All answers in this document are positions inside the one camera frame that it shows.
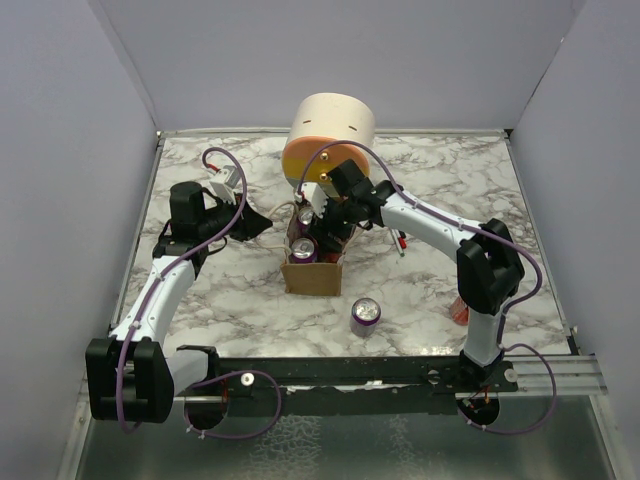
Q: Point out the red cola can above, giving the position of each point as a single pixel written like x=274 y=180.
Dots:
x=459 y=312
x=331 y=258

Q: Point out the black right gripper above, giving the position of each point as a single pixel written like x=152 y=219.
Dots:
x=320 y=231

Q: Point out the purple Fanta can back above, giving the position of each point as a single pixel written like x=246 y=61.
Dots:
x=303 y=221

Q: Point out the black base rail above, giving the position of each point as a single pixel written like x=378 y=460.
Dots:
x=345 y=386

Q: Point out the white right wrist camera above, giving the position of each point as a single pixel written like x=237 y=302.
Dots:
x=313 y=195

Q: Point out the purple Fanta can front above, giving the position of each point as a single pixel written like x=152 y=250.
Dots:
x=365 y=315

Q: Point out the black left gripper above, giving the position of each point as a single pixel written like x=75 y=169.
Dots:
x=250 y=222

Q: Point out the round cream drawer cabinet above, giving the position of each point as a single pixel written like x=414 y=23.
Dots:
x=322 y=118

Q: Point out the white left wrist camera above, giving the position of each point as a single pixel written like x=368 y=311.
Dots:
x=223 y=183

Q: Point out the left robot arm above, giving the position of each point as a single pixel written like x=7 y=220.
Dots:
x=130 y=379

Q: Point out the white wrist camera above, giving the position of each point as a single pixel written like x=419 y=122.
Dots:
x=223 y=183
x=313 y=195

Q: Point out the purple fanta can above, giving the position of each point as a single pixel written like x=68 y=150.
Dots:
x=365 y=315
x=304 y=250
x=303 y=221

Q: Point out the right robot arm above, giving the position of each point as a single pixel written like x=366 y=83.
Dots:
x=488 y=268

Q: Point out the red cola can front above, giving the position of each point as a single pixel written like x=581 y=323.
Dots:
x=459 y=312

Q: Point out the red cola can back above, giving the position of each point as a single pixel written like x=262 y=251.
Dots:
x=331 y=258

